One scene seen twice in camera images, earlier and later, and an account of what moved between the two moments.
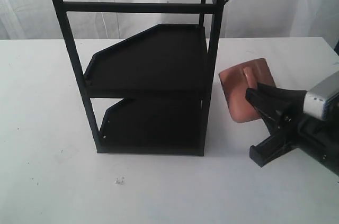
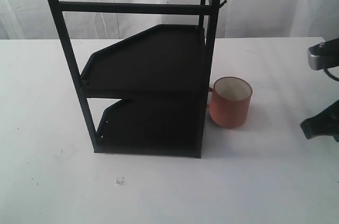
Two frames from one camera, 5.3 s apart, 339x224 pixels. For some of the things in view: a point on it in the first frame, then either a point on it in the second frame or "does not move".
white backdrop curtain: [259, 4] does not move
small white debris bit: [119, 181] does not move
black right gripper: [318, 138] -> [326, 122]
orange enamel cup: [235, 82] -> [229, 101]
